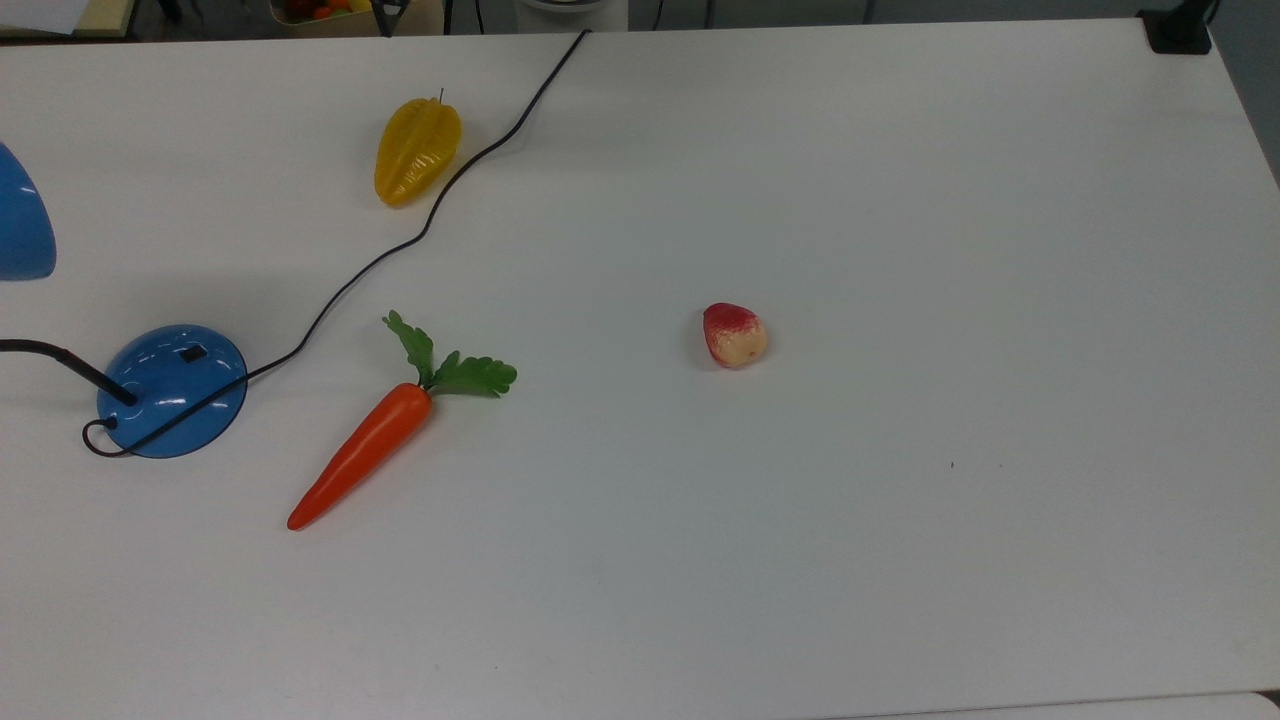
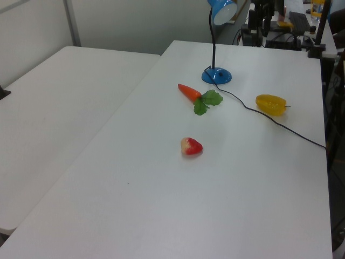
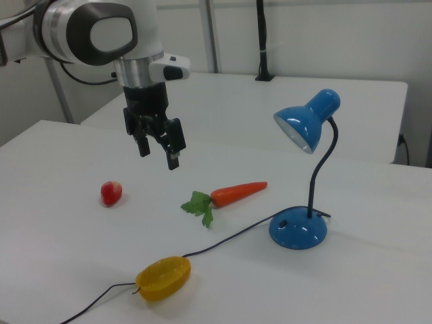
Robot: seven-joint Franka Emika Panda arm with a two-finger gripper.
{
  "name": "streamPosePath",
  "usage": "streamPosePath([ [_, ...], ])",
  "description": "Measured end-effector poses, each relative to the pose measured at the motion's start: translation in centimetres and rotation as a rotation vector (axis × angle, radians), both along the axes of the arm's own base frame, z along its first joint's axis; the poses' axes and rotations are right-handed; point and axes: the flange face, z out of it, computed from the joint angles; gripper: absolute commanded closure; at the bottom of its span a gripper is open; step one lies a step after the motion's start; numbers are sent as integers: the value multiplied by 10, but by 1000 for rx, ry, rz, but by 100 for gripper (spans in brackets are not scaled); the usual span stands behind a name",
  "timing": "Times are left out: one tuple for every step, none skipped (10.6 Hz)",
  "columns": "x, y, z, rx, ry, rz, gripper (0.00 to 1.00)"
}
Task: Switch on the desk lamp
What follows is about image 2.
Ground blue desk lamp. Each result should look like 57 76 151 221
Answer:
201 0 238 84

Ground black lamp power cable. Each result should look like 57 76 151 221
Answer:
202 65 327 149

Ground black camera pole with clamp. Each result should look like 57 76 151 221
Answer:
307 0 333 59

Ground clear bottle yellow label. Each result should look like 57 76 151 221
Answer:
309 0 325 23

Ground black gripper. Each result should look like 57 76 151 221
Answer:
248 0 275 38

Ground black equipment box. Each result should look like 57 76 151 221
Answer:
265 32 302 51

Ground orange toy carrot green leaves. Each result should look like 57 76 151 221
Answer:
177 83 224 116

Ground black keyboard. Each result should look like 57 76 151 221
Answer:
288 11 311 31

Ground yellow toy starfruit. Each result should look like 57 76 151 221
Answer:
255 93 292 117

